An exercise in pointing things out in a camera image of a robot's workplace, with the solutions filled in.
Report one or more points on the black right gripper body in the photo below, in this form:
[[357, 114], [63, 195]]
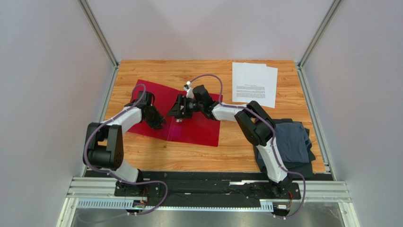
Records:
[[181, 107]]

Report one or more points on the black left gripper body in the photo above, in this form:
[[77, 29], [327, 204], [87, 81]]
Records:
[[153, 116]]

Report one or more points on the red plastic folder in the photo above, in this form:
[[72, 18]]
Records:
[[197, 130]]

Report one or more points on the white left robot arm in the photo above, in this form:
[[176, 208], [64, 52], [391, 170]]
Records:
[[104, 151]]

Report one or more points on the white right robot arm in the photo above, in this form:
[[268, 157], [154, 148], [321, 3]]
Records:
[[256, 125]]

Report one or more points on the top white printed paper sheet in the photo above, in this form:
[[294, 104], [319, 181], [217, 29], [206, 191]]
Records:
[[246, 75]]

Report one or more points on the lower white paper sheet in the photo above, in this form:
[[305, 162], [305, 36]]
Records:
[[266, 95]]

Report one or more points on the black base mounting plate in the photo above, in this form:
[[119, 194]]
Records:
[[204, 189]]

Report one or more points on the dark blue folded cloth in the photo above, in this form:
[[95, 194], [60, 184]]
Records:
[[294, 146]]

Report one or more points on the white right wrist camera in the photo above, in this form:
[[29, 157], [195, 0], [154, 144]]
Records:
[[189, 90]]

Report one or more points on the right aluminium corner post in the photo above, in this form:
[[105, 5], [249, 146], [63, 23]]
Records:
[[320, 32]]

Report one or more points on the aluminium corner post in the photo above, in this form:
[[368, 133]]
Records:
[[320, 32], [98, 32]]

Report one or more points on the left aluminium corner post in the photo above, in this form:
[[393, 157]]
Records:
[[98, 32]]

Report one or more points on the aluminium frame rail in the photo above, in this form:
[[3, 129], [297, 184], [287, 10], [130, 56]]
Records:
[[323, 203]]

